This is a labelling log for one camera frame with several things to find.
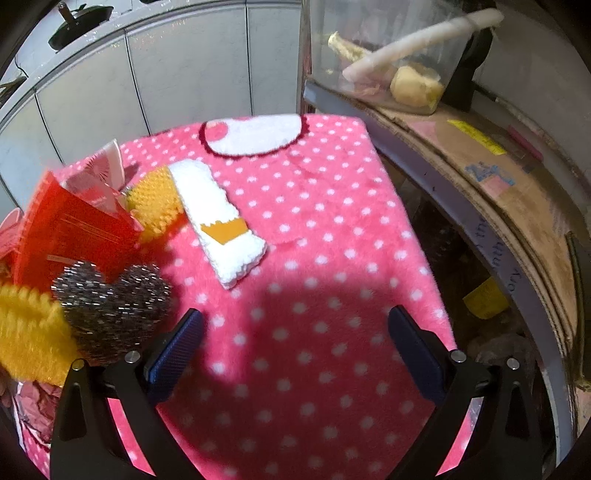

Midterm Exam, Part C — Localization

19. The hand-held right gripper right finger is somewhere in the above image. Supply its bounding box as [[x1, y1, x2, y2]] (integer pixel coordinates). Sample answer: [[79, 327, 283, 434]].
[[388, 305, 542, 480]]

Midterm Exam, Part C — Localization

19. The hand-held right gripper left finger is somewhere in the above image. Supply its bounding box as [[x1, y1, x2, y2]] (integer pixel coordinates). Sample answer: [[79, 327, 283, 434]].
[[50, 308, 206, 480]]

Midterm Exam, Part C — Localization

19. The steel wool scrubber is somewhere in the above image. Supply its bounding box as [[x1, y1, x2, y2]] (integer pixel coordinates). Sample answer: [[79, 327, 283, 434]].
[[51, 261, 172, 367]]

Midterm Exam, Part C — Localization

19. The yellow foam net sleeve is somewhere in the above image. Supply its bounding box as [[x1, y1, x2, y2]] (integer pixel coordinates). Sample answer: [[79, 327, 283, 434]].
[[124, 167, 185, 244], [0, 282, 81, 386]]

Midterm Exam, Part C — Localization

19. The pink-print tissue packet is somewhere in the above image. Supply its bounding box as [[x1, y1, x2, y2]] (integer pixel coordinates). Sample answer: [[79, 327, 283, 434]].
[[60, 141, 125, 217]]

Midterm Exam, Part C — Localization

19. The yellow paper piece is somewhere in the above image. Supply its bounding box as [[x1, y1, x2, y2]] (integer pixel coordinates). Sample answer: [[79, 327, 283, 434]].
[[463, 277, 511, 319]]

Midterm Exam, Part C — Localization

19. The pink polka dot blanket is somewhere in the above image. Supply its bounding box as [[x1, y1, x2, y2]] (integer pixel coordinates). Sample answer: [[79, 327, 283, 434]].
[[14, 114, 476, 480]]

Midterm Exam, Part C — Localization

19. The white sponge with orange label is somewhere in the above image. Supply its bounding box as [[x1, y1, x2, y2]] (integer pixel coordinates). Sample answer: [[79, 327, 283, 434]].
[[167, 161, 269, 291]]

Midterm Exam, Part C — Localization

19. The red cardboard box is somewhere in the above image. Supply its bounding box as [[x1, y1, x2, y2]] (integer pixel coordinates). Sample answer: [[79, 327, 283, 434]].
[[13, 171, 143, 289]]

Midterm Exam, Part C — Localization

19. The brown cardboard sheet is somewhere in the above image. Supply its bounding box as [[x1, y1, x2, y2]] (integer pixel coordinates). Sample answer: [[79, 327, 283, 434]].
[[355, 99, 583, 370]]

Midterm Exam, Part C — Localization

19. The yellow lump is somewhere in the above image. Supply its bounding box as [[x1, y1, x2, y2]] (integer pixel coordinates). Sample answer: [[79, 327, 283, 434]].
[[390, 65, 445, 109]]

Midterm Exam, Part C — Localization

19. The black stand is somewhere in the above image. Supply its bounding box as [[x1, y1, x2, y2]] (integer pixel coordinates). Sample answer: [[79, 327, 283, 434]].
[[445, 23, 496, 112]]

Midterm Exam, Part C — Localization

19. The white cabinet row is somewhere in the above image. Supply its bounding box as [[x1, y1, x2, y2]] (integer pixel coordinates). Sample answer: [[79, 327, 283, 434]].
[[0, 0, 305, 217]]

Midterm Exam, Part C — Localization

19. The white foam roll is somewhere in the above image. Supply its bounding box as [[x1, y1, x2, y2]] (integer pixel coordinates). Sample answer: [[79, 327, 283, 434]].
[[342, 8, 505, 83]]

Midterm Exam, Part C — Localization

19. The pale yellow cob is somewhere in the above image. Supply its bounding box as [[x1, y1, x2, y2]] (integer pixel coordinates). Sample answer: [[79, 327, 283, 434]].
[[328, 31, 370, 63]]

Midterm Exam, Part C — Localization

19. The black pan with wooden knob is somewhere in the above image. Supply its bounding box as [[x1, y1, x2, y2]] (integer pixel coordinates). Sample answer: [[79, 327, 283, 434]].
[[48, 2, 114, 49]]

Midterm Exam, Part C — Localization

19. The clear plastic container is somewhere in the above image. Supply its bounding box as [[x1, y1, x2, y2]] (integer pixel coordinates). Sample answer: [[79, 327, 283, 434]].
[[300, 0, 481, 115]]

